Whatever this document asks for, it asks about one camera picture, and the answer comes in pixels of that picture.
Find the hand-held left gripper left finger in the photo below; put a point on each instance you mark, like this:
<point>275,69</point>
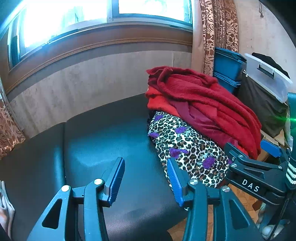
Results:
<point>115,179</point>

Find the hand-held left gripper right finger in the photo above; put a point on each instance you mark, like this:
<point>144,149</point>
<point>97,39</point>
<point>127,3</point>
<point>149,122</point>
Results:
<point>175,183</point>

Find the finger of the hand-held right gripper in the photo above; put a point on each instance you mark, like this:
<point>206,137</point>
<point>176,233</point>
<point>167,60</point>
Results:
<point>245,158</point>
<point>271,148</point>

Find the crimson fuzzy sweater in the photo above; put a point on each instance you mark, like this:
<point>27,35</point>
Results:
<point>208,97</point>

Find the cardboard piece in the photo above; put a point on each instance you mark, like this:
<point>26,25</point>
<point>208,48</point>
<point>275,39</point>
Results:
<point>279,137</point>

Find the black padded bench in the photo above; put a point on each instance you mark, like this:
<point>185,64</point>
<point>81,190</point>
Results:
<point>92,143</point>

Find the leopard print garment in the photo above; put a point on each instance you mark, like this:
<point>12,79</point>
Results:
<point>185,141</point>

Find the maroon garment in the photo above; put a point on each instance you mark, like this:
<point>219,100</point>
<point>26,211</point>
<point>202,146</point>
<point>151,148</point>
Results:
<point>201,120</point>

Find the clear plastic storage box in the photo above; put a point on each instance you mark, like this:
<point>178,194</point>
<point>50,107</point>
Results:
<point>266,76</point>

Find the blue storage bin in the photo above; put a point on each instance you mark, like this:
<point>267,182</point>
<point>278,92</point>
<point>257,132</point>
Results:
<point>227,62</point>
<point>226,82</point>

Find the bright red sweater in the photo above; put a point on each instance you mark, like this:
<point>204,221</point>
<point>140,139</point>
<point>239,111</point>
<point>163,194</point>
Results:
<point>159,104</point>

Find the white cloth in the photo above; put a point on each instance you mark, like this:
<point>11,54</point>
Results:
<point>7,206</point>

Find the brown floral curtain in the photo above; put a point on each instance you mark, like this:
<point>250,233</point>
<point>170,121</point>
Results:
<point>219,23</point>
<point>9,129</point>

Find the dark wall hook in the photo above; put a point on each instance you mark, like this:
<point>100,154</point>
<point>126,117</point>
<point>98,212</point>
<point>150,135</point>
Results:
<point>261,12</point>

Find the window with wooden frame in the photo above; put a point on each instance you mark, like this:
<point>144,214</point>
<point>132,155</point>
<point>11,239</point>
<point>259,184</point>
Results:
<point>69,18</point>

